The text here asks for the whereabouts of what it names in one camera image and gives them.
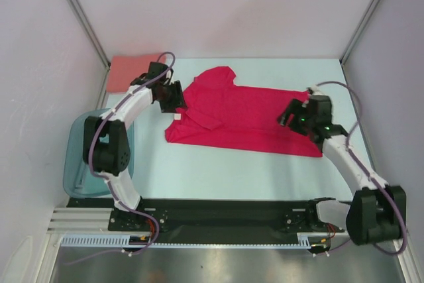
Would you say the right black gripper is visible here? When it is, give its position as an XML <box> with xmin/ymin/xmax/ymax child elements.
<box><xmin>275</xmin><ymin>97</ymin><xmax>314</xmax><ymax>136</ymax></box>

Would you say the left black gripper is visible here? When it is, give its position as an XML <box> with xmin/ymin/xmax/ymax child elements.
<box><xmin>157</xmin><ymin>81</ymin><xmax>188</xmax><ymax>113</ymax></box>

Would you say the red t shirt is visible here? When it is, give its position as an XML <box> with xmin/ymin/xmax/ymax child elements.
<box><xmin>165</xmin><ymin>66</ymin><xmax>322</xmax><ymax>158</ymax></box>

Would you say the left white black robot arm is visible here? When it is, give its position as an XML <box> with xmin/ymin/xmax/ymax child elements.
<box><xmin>83</xmin><ymin>61</ymin><xmax>185</xmax><ymax>231</ymax></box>

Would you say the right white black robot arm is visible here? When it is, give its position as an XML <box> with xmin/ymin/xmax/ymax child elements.
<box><xmin>278</xmin><ymin>94</ymin><xmax>407</xmax><ymax>249</ymax></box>

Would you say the folded salmon pink t shirt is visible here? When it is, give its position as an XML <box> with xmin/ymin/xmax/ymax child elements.
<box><xmin>106</xmin><ymin>53</ymin><xmax>160</xmax><ymax>93</ymax></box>

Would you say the teal transparent plastic bin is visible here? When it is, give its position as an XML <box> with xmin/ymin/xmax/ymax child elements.
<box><xmin>63</xmin><ymin>109</ymin><xmax>135</xmax><ymax>198</ymax></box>

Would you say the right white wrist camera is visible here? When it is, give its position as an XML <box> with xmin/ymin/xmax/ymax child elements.
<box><xmin>307</xmin><ymin>86</ymin><xmax>326</xmax><ymax>97</ymax></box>

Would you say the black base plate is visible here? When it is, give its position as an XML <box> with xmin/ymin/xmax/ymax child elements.
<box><xmin>68</xmin><ymin>198</ymin><xmax>347</xmax><ymax>245</ymax></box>

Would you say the white slotted cable duct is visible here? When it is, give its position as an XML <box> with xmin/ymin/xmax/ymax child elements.
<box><xmin>61</xmin><ymin>231</ymin><xmax>348</xmax><ymax>249</ymax></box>

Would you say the left aluminium frame post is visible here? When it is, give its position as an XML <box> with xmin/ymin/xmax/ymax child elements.
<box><xmin>66</xmin><ymin>0</ymin><xmax>111</xmax><ymax>69</ymax></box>

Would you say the aluminium frame post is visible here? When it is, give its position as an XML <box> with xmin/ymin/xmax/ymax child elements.
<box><xmin>339</xmin><ymin>0</ymin><xmax>382</xmax><ymax>67</ymax></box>
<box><xmin>66</xmin><ymin>0</ymin><xmax>111</xmax><ymax>69</ymax></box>

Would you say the right aluminium frame post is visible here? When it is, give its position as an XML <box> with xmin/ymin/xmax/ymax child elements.
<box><xmin>339</xmin><ymin>0</ymin><xmax>382</xmax><ymax>67</ymax></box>

